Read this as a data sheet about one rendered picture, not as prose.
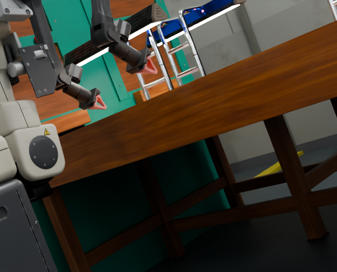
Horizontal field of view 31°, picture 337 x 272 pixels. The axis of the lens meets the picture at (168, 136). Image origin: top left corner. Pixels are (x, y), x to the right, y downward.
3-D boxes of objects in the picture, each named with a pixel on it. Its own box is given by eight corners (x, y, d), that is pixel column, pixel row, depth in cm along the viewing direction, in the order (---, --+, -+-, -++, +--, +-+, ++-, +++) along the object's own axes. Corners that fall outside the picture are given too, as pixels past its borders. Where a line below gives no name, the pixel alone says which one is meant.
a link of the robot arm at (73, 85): (59, 93, 240) (67, 88, 236) (62, 79, 243) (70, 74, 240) (73, 100, 244) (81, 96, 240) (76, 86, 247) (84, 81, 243)
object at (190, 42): (214, 99, 275) (179, 7, 274) (184, 111, 289) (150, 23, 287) (238, 90, 289) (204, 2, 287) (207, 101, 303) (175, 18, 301)
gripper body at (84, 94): (85, 96, 252) (70, 88, 248) (100, 89, 245) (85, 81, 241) (81, 109, 249) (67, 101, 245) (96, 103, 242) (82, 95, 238)
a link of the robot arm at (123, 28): (89, 41, 204) (107, 34, 199) (95, 14, 209) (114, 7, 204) (112, 60, 212) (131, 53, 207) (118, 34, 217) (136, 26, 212)
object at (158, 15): (155, 20, 229) (148, 2, 229) (63, 71, 272) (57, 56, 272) (169, 18, 235) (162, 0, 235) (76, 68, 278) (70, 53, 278)
